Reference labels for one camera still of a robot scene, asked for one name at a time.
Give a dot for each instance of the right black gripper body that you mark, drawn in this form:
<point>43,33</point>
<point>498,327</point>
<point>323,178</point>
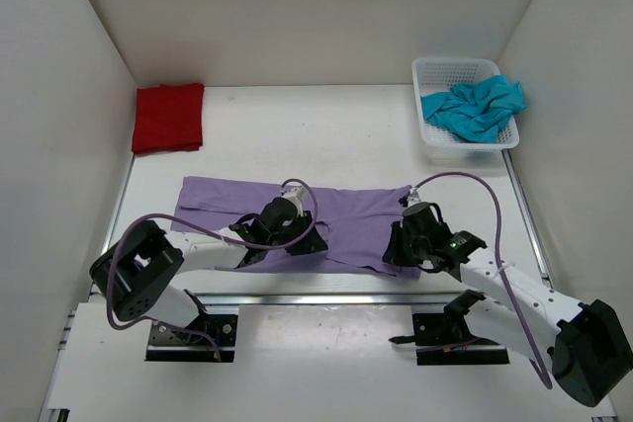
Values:
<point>407,249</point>

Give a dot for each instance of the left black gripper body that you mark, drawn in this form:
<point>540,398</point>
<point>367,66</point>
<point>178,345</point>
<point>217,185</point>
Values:
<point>295,229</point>

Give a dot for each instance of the lilac t shirt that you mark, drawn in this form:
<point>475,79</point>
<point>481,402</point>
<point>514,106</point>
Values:
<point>355,224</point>

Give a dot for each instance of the teal t shirt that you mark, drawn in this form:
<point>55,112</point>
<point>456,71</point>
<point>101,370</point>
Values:
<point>475,112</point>

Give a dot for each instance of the red t shirt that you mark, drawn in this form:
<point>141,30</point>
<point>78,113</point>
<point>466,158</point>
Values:
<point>168,118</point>

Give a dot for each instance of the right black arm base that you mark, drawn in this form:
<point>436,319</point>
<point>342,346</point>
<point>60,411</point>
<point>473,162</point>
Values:
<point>443,338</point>

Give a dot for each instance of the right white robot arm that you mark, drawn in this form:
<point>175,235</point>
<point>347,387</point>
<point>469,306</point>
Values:
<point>581,346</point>

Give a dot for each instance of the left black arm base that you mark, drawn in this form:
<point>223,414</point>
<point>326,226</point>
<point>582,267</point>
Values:
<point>220,326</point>

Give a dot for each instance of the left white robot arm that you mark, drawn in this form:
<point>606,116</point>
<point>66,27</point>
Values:
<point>135,275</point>

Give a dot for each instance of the white plastic basket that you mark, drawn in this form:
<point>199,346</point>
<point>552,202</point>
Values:
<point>438,75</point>

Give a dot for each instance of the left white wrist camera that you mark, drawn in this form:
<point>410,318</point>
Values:
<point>296,196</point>

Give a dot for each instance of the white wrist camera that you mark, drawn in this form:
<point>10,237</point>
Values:
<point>296,196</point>
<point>410,198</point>

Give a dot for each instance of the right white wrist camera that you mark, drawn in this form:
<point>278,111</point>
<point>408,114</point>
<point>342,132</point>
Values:
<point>410,198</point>

